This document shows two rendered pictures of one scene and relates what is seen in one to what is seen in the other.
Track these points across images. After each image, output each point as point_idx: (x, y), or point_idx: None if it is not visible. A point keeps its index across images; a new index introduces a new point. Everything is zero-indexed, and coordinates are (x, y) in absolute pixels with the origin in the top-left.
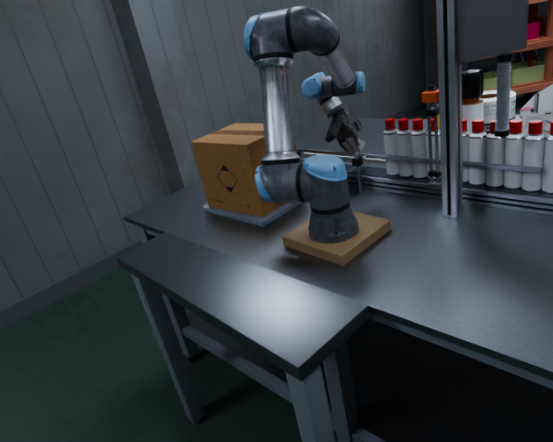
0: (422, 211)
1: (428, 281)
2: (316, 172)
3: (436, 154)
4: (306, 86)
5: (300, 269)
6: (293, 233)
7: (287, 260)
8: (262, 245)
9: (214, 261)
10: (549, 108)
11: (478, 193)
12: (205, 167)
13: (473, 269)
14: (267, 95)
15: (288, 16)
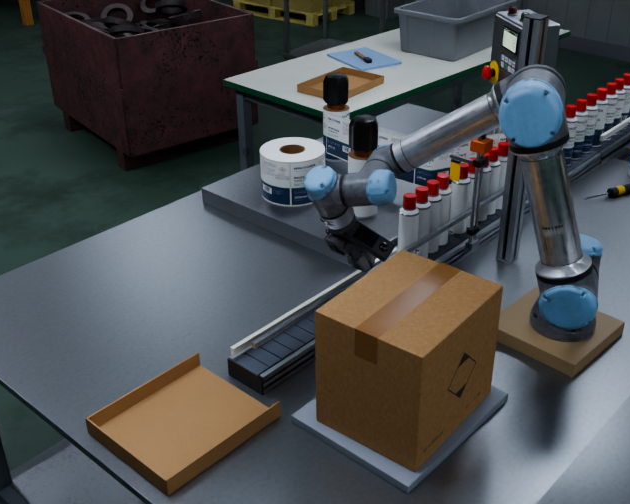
0: (493, 273)
1: None
2: (602, 249)
3: (479, 207)
4: (390, 185)
5: None
6: (567, 354)
7: (612, 374)
8: (570, 398)
9: (618, 447)
10: (344, 143)
11: (488, 230)
12: (435, 387)
13: (621, 266)
14: (568, 185)
15: (560, 79)
